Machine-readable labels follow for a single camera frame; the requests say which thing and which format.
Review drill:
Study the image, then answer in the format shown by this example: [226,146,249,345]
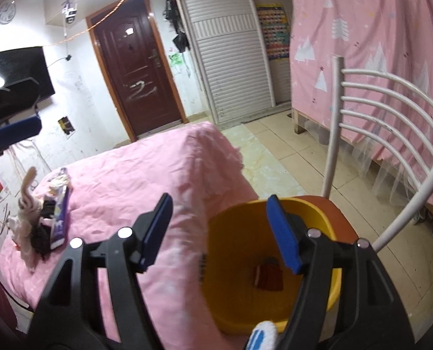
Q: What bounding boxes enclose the round wall clock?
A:
[0,0,17,25]

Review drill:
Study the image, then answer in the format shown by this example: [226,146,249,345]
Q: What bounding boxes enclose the pink patterned bed curtain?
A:
[288,0,433,217]

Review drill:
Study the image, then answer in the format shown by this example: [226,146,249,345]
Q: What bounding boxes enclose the colourful wall chart poster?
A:
[256,4,290,60]

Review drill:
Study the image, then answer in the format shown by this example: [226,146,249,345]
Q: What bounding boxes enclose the pink bed sheet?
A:
[0,122,257,349]

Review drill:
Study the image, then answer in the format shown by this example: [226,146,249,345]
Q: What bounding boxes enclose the white louvered wardrobe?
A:
[178,0,288,127]

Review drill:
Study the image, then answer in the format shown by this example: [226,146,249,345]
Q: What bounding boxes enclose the purple goat milk packet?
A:
[49,167,72,251]

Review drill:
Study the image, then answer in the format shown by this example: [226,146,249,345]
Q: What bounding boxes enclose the dark red wooden door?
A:
[86,0,189,141]

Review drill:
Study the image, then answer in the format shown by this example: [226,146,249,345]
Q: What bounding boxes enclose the white metal chair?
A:
[321,55,433,251]

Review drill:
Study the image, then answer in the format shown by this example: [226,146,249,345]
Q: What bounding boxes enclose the cream knitted sock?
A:
[8,167,42,270]

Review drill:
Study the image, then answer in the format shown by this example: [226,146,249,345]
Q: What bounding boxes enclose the yellow plastic basin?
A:
[200,196,343,336]

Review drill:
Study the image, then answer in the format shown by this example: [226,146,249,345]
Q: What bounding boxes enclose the black hanging bag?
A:
[173,31,190,53]

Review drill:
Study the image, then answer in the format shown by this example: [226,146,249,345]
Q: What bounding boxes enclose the white security camera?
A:
[62,0,78,25]

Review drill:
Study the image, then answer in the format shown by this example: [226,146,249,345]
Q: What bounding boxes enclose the black wall television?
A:
[0,46,56,129]

